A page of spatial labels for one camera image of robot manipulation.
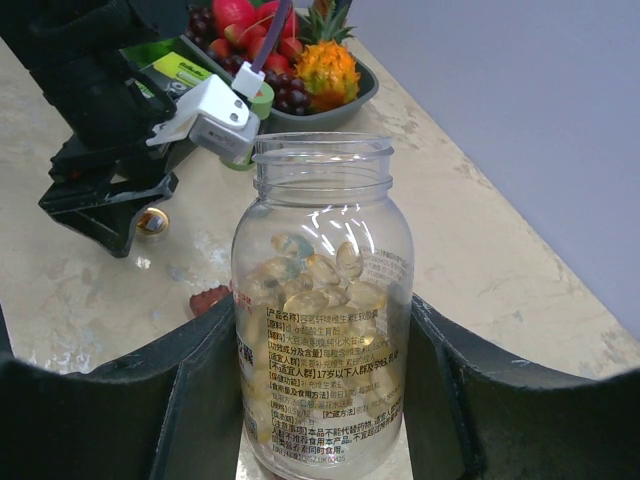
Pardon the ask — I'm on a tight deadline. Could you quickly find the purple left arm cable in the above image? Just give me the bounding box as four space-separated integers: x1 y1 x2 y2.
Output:
230 0 294 101

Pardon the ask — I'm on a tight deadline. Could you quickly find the orange horned melon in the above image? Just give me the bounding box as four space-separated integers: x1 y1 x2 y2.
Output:
294 40 361 112

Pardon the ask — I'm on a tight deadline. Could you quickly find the red apple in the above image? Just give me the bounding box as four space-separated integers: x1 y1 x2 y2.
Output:
212 0 257 31

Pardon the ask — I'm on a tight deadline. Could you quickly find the red weekly pill organizer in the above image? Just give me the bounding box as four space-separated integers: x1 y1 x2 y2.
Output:
189 285 230 318

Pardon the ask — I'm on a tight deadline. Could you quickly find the black razor box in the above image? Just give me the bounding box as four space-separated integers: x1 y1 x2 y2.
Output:
121 37 213 101

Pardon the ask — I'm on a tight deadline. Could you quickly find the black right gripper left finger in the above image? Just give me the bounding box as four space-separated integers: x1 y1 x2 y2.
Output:
1 298 242 479

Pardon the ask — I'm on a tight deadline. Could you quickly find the dark grape bunch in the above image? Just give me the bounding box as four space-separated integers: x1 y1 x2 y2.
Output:
185 1 311 116

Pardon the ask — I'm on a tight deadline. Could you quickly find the clear pill bottle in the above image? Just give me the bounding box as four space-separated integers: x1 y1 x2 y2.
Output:
231 132 414 479

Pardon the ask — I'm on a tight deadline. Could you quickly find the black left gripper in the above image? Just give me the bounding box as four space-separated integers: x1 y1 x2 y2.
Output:
1 1 189 258

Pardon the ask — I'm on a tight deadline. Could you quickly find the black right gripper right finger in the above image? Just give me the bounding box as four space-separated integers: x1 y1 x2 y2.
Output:
404 297 639 479

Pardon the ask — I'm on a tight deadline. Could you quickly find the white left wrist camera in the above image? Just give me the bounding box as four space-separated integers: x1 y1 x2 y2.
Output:
146 75 260 168

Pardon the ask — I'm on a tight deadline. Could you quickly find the green cylindrical can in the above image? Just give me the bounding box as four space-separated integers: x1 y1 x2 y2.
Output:
220 83 275 171

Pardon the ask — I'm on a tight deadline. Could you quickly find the dark green fruit tray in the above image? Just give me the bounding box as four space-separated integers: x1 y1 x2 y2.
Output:
177 29 380 136

